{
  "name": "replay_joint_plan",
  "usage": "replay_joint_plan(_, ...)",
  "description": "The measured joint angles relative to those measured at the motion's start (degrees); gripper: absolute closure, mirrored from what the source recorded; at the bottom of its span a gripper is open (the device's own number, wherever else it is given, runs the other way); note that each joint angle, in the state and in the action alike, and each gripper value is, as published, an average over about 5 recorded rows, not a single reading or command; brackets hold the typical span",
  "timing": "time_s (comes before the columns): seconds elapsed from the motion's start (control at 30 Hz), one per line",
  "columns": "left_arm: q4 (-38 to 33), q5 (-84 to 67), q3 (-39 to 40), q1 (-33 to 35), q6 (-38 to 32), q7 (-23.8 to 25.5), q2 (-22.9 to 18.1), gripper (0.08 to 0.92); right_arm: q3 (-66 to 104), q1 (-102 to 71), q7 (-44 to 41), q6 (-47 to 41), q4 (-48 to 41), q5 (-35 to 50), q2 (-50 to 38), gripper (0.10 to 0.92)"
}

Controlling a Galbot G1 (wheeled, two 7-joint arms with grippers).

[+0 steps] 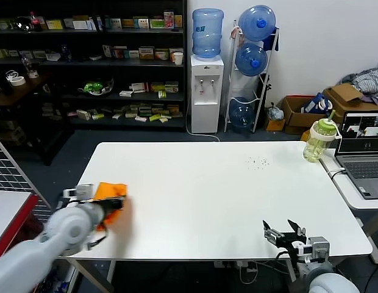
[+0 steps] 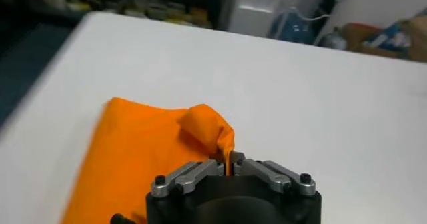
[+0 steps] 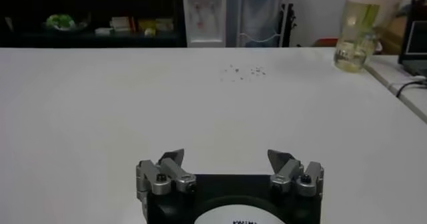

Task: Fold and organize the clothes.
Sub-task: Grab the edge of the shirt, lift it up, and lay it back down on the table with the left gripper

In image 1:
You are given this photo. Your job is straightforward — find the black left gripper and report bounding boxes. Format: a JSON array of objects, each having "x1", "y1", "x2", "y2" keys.
[{"x1": 99, "y1": 197, "x2": 126, "y2": 216}]

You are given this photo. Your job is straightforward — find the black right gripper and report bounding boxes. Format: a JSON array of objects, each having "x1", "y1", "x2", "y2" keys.
[{"x1": 262, "y1": 219, "x2": 308, "y2": 253}]

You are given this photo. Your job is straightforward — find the orange t-shirt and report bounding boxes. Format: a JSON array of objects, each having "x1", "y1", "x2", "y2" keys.
[{"x1": 93, "y1": 182, "x2": 129, "y2": 232}]

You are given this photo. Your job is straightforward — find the pile of grey clothes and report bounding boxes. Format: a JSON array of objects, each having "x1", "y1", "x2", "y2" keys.
[{"x1": 340, "y1": 68, "x2": 378, "y2": 104}]

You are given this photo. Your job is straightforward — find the white power strip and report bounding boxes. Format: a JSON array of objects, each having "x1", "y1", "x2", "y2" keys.
[{"x1": 213, "y1": 261, "x2": 257, "y2": 270}]

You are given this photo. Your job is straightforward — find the white side desk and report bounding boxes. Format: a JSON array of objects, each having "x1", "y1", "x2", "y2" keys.
[{"x1": 318, "y1": 148, "x2": 378, "y2": 265}]

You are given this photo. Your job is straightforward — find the scattered dark crumbs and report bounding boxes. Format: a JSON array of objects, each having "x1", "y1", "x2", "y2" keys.
[{"x1": 245, "y1": 156, "x2": 271, "y2": 167}]

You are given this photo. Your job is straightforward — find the green lid drinking bottle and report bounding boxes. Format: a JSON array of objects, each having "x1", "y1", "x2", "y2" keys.
[{"x1": 302, "y1": 109, "x2": 342, "y2": 164}]

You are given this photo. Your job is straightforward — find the grey laptop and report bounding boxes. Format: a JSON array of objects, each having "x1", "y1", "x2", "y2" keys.
[{"x1": 333, "y1": 110, "x2": 378, "y2": 200}]

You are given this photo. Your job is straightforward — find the red and white cart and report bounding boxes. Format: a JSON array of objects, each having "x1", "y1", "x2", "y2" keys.
[{"x1": 0, "y1": 190, "x2": 52, "y2": 263}]

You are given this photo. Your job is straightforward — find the small yellow cardboard box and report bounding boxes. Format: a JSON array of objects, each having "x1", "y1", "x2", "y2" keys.
[{"x1": 263, "y1": 117, "x2": 286, "y2": 132}]

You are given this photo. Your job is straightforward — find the red edged cardboard box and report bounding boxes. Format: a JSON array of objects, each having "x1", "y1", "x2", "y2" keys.
[{"x1": 280, "y1": 95, "x2": 327, "y2": 135}]

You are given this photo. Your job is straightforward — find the green and white bowl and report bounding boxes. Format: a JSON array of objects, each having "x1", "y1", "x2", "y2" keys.
[{"x1": 77, "y1": 78, "x2": 115, "y2": 97}]

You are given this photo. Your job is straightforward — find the grey plastic bag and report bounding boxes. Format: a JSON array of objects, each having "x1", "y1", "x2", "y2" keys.
[{"x1": 266, "y1": 102, "x2": 284, "y2": 121}]

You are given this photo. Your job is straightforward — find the blue shopping bag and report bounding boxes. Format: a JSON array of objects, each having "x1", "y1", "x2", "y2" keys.
[{"x1": 300, "y1": 92, "x2": 333, "y2": 115}]

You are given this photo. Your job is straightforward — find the white water dispenser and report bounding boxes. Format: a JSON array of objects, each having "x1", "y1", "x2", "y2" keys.
[{"x1": 190, "y1": 54, "x2": 224, "y2": 134}]

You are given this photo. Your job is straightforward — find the black shelving unit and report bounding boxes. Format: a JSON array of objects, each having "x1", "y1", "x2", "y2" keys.
[{"x1": 0, "y1": 0, "x2": 187, "y2": 132}]

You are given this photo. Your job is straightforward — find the brown wooden table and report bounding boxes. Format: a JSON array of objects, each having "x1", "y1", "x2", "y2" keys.
[{"x1": 0, "y1": 72, "x2": 52, "y2": 167}]

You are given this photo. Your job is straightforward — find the large open cardboard box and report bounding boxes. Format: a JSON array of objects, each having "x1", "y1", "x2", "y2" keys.
[{"x1": 323, "y1": 82, "x2": 378, "y2": 123}]

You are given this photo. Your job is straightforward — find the white metal jug rack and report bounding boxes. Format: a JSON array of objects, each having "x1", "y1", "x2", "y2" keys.
[{"x1": 224, "y1": 19, "x2": 280, "y2": 134}]

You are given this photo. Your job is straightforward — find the upright blue water jug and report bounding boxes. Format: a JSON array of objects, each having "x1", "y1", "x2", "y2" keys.
[{"x1": 191, "y1": 8, "x2": 224, "y2": 59}]

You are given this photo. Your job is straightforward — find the cola bottle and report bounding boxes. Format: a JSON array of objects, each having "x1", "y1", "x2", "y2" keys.
[{"x1": 29, "y1": 11, "x2": 43, "y2": 32}]

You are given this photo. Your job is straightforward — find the shiny silver kettle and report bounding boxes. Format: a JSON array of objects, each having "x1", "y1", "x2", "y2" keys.
[{"x1": 13, "y1": 16, "x2": 33, "y2": 33}]

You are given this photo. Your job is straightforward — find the pink rag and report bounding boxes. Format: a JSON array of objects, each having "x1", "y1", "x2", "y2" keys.
[{"x1": 228, "y1": 26, "x2": 244, "y2": 43}]

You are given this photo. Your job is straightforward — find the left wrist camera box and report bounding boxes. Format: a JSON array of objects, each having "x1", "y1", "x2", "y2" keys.
[{"x1": 62, "y1": 183, "x2": 95, "y2": 203}]

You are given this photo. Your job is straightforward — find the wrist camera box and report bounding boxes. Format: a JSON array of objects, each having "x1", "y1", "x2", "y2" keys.
[
  {"x1": 62, "y1": 183, "x2": 95, "y2": 203},
  {"x1": 294, "y1": 236, "x2": 330, "y2": 264}
]

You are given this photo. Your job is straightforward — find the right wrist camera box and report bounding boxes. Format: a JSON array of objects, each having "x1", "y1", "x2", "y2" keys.
[{"x1": 294, "y1": 236, "x2": 330, "y2": 264}]

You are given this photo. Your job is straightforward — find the white wire grid panel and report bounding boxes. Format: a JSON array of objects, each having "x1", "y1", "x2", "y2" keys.
[{"x1": 0, "y1": 134, "x2": 52, "y2": 213}]

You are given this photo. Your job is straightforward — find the white dispenser power cable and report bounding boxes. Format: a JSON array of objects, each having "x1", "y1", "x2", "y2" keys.
[{"x1": 185, "y1": 91, "x2": 222, "y2": 143}]

